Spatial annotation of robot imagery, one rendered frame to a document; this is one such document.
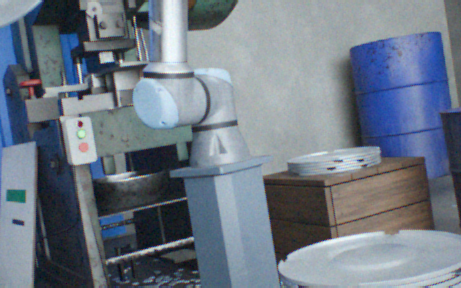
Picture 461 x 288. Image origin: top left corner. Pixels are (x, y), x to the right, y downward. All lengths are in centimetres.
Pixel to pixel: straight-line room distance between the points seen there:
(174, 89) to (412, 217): 86
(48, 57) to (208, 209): 112
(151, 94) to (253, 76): 258
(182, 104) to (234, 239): 34
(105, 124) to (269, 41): 221
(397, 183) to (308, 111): 234
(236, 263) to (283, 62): 272
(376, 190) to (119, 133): 82
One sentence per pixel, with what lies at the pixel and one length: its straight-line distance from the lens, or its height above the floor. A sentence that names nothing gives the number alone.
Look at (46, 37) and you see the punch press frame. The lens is 236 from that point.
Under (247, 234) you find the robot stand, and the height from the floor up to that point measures 28.
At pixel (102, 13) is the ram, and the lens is 215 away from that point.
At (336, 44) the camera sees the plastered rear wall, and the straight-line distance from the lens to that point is 434.
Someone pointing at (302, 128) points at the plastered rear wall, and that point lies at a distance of 406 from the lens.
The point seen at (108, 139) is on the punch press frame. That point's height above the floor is 55.
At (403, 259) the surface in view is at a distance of 90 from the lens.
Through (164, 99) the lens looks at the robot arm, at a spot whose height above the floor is 62.
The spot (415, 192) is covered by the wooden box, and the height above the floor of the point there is 25.
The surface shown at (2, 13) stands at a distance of 136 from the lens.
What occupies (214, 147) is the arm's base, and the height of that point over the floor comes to 49.
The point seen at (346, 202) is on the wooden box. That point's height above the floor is 28.
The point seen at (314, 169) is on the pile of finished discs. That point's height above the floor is 36.
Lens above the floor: 56
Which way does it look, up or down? 3 degrees down
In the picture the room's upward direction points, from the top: 9 degrees counter-clockwise
